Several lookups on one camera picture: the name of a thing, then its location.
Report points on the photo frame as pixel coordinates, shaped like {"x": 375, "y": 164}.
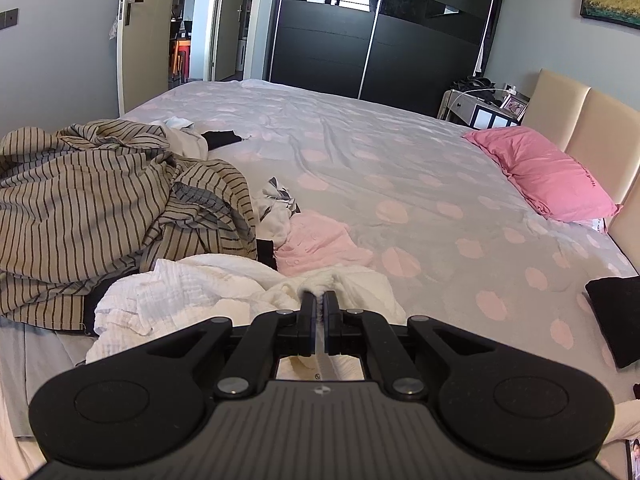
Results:
{"x": 514, "y": 105}

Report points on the pink pillow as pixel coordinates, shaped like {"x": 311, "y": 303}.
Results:
{"x": 540, "y": 170}

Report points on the small photo print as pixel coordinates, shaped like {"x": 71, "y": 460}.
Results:
{"x": 634, "y": 460}

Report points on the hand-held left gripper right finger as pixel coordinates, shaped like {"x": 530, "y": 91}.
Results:
{"x": 331, "y": 325}

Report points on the small black garment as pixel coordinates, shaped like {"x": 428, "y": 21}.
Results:
{"x": 220, "y": 138}

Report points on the black bag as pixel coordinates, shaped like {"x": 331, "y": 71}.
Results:
{"x": 472, "y": 83}

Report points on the white black patterned garment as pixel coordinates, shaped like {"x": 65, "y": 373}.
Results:
{"x": 272, "y": 220}

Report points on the beige room door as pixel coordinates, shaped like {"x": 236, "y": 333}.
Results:
{"x": 145, "y": 60}

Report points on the folded black garment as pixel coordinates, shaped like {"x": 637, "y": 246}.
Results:
{"x": 615, "y": 320}

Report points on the white printed pillow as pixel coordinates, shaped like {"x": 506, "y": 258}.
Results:
{"x": 592, "y": 225}

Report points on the pink garment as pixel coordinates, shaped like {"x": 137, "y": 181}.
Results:
{"x": 320, "y": 240}

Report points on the black sliding wardrobe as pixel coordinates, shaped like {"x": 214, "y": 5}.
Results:
{"x": 325, "y": 50}

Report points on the grey light switch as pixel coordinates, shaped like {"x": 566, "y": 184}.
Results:
{"x": 9, "y": 19}

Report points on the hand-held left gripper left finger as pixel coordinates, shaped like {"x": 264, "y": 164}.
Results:
{"x": 310, "y": 325}

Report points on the hallway door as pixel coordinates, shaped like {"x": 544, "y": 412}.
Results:
{"x": 227, "y": 35}

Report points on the beige striped garment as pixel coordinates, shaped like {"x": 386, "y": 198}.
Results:
{"x": 75, "y": 200}

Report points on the mirrored nightstand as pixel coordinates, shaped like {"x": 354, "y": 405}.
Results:
{"x": 470, "y": 107}

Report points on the orange stool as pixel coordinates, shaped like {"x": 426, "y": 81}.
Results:
{"x": 182, "y": 60}

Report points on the cream garment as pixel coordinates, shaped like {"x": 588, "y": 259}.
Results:
{"x": 187, "y": 142}

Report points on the beige padded headboard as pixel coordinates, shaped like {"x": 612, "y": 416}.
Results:
{"x": 600, "y": 120}

